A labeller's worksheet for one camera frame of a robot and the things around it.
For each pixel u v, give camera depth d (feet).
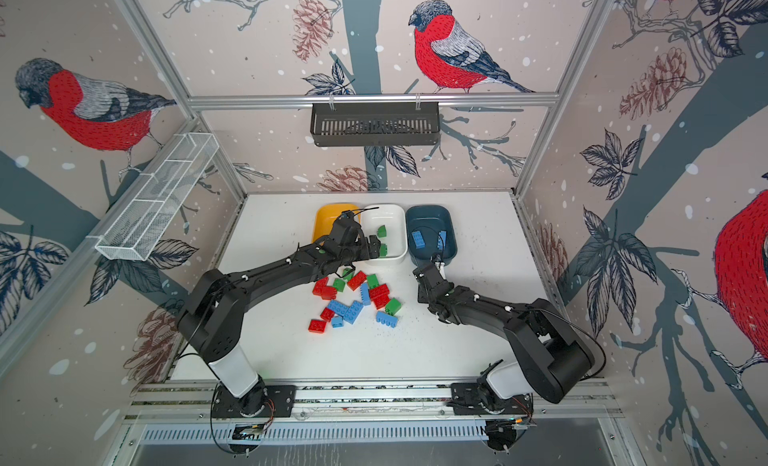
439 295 2.27
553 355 1.41
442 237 3.42
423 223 3.54
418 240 3.42
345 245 2.32
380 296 2.96
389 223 3.54
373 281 3.07
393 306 2.91
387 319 2.81
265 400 2.34
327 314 2.88
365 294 2.95
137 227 2.35
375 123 3.49
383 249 3.25
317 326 2.81
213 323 1.50
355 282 3.10
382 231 3.50
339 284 3.04
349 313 2.87
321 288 3.00
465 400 2.39
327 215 3.59
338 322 2.82
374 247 2.68
